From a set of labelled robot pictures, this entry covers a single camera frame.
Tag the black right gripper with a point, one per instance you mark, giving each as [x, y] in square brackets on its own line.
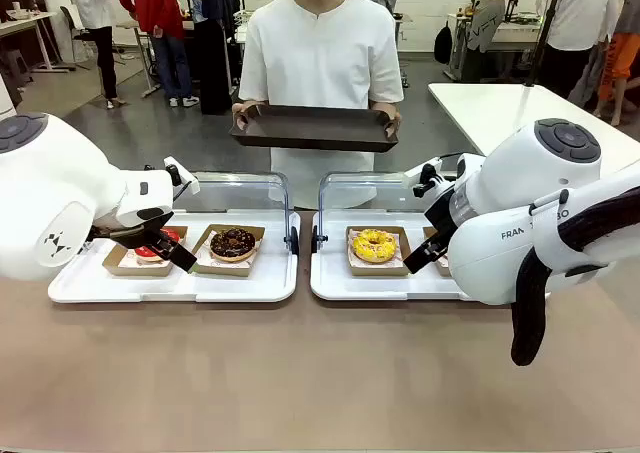
[442, 213]

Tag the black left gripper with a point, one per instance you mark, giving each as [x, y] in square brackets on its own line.
[130, 233]

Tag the red glazed donut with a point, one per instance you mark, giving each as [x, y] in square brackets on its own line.
[147, 255]
[135, 270]

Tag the white printed paper liner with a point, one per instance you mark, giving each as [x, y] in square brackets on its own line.
[398, 258]
[130, 260]
[205, 258]

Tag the dark brown serving tray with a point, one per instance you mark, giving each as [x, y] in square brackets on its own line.
[310, 128]

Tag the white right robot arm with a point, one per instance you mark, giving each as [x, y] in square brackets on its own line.
[505, 213]

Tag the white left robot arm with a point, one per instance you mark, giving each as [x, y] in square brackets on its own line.
[55, 188]

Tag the yellow donut in box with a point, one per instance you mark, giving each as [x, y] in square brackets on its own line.
[380, 271]

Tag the yellow glazed donut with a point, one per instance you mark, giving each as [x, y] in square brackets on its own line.
[375, 245]

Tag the chocolate donut in box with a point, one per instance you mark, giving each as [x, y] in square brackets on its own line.
[220, 271]

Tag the chocolate sprinkled donut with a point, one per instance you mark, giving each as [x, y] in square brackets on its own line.
[232, 244]

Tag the person in white shirt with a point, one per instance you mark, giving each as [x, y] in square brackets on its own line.
[320, 48]

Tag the person in red shirt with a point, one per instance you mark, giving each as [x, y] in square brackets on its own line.
[155, 3]

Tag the person in white top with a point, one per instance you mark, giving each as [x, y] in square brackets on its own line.
[575, 13]

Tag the person's left hand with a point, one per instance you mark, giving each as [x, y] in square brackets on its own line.
[394, 115]

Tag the person's right hand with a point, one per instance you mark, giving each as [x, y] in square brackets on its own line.
[240, 110]

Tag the white display tray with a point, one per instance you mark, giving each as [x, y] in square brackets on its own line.
[240, 288]
[330, 283]

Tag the clear plastic display cover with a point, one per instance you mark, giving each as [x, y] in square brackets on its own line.
[240, 188]
[360, 188]

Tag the white side table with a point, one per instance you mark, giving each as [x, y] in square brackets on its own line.
[500, 108]

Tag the hanging dark clothes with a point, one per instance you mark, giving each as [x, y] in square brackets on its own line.
[215, 48]

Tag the black hanging bag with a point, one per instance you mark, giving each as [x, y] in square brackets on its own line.
[443, 45]

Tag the white cylindrical air purifier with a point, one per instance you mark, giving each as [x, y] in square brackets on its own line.
[4, 98]

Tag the grey printed t-shirt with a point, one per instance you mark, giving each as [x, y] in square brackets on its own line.
[482, 28]

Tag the grey stool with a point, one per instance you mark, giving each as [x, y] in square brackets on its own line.
[17, 65]

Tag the black office chair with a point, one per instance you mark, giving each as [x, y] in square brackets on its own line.
[70, 23]

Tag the black stand pole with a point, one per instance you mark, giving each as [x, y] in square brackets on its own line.
[545, 28]

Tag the white background desk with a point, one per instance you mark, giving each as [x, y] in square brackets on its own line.
[25, 20]

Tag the mannequin with orange shorts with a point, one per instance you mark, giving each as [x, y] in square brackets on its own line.
[620, 53]

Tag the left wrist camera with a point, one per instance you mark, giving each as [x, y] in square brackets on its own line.
[186, 175]

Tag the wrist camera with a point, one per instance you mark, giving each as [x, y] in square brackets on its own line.
[420, 170]
[186, 175]

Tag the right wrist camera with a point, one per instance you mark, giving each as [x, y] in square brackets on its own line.
[420, 170]

